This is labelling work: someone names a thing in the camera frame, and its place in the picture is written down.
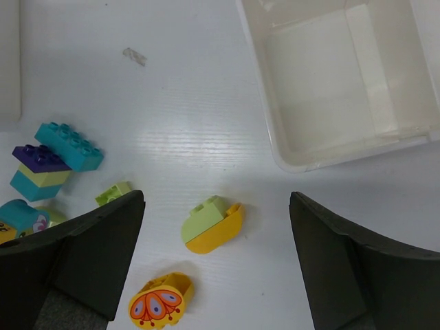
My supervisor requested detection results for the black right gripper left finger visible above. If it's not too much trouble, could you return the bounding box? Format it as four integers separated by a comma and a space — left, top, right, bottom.
1, 190, 145, 329

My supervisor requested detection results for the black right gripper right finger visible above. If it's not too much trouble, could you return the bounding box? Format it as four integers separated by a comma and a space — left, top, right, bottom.
289, 192, 439, 329

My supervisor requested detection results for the yellow butterfly lego brick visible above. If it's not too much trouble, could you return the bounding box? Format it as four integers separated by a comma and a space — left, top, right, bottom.
128, 272, 195, 329

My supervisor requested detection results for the yellow rounded lego brick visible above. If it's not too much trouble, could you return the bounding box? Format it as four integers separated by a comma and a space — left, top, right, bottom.
183, 201, 245, 254

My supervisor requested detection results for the lime rounded lego brick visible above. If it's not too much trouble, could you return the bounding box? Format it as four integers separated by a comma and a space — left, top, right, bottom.
181, 195, 228, 243

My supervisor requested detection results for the teal lime yellow lego cluster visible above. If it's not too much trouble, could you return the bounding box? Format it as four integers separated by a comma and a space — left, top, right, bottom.
1, 199, 67, 244

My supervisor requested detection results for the teal and lime lego stack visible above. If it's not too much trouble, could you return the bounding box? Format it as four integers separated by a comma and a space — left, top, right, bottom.
10, 164, 72, 202

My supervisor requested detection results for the small lime lego brick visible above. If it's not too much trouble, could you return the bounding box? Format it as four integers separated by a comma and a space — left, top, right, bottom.
95, 181, 132, 207

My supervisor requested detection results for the purple lego brick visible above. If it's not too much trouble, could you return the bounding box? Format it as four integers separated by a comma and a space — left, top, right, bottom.
12, 144, 71, 173

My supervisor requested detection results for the long teal lego brick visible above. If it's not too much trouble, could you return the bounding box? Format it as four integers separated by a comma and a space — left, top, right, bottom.
34, 122, 104, 172

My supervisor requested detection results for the white right sorting tray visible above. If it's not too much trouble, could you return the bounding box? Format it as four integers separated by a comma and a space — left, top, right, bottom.
237, 1, 439, 173

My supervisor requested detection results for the white sorting tray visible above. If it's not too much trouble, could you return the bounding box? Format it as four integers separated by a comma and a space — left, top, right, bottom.
1, 0, 21, 131
237, 1, 439, 173

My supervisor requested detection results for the white left sorting tray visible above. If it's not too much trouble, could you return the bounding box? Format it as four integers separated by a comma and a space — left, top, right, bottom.
1, 0, 21, 131

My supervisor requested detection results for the clear tape scrap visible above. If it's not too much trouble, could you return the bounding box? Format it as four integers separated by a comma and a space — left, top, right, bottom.
122, 47, 147, 67

